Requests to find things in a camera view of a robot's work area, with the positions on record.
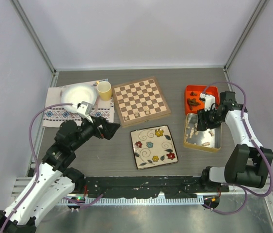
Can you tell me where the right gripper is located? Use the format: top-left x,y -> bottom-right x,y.
196,106 -> 223,131

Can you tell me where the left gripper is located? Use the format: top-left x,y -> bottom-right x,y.
71,113 -> 120,150

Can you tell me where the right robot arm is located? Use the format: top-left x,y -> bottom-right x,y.
197,91 -> 273,192

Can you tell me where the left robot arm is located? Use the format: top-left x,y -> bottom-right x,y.
0,116 -> 120,233

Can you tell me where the light chess pieces pile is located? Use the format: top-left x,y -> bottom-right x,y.
185,123 -> 199,141

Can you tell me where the dark chess pieces pile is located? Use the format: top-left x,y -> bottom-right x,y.
187,91 -> 201,110

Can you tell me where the gold metal tin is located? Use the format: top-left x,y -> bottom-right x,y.
183,113 -> 222,152

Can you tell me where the orange plastic box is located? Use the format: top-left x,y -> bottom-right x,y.
184,85 -> 219,115

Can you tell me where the light piece lying tin bottom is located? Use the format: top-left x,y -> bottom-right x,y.
201,142 -> 210,147

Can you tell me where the wooden chessboard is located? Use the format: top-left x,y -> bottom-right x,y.
112,76 -> 171,127

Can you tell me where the yellow mug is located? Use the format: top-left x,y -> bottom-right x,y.
96,81 -> 112,101

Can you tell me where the white round bowl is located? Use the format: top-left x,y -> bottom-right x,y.
61,84 -> 97,113

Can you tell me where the floral square plate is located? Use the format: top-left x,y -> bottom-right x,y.
130,125 -> 178,170

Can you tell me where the patterned placemat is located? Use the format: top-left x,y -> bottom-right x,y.
43,85 -> 114,128

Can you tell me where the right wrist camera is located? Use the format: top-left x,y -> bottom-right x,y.
200,93 -> 216,112

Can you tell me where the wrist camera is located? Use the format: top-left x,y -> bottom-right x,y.
76,101 -> 93,123
200,93 -> 216,112

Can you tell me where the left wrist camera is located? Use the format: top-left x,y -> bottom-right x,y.
76,101 -> 93,123

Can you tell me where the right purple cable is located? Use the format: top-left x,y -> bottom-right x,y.
201,81 -> 273,215

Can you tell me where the purple cable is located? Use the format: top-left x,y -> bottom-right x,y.
0,103 -> 81,233
201,81 -> 273,215

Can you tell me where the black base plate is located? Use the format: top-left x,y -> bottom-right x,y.
72,176 -> 229,199

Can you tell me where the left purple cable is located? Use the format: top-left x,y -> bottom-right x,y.
0,103 -> 81,233

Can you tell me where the white slotted cable duct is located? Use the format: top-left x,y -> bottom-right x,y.
58,196 -> 205,206

